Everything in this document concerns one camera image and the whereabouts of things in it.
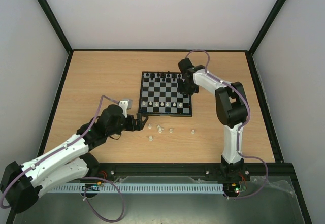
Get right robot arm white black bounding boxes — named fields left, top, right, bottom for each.
left=178, top=58, right=250, bottom=179

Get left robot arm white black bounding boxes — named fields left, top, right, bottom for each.
left=1, top=105, right=148, bottom=214

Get black and white chessboard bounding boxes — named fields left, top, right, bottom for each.
left=138, top=71, right=192, bottom=117

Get light blue slotted cable duct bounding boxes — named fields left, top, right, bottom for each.
left=50, top=183, right=223, bottom=194

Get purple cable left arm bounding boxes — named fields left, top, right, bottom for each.
left=0, top=95, right=125, bottom=221

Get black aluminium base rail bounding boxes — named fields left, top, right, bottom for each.
left=87, top=163, right=296, bottom=181

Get black cage frame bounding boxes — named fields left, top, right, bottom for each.
left=5, top=0, right=313, bottom=224

